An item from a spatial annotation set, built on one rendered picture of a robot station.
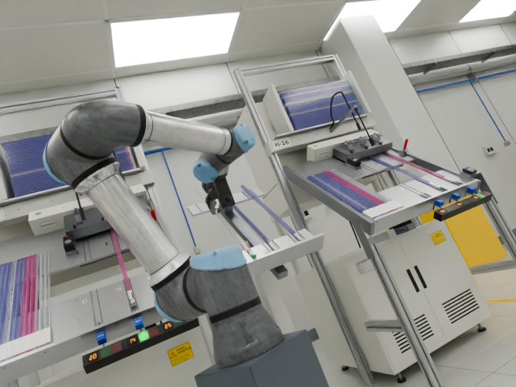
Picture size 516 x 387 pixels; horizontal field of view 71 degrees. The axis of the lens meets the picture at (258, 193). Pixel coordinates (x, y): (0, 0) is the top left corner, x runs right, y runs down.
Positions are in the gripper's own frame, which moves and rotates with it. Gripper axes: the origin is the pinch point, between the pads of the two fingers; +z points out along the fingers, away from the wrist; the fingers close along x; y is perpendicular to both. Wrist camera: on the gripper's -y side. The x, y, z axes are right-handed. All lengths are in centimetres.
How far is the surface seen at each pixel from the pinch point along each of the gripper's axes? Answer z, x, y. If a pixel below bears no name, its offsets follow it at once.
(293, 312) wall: 195, -100, 24
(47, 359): 13, 64, -24
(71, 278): 54, 57, 32
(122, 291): 13.6, 39.4, -10.4
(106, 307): 12.6, 45.5, -14.9
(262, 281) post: 16.6, -8.5, -25.3
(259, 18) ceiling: 15, -153, 235
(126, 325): 10.9, 41.5, -24.7
